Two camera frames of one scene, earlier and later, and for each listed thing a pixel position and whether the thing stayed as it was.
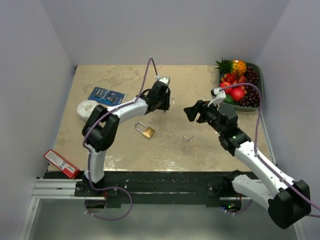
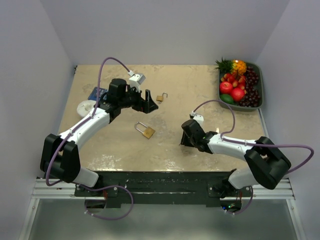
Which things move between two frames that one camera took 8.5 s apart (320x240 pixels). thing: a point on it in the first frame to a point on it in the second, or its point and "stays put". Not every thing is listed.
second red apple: (238, 94) stays put
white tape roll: (85, 108) stays put
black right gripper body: (208, 113) to (188, 141)
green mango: (228, 99) stays put
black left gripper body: (163, 103) to (138, 104)
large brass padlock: (147, 132) stays put
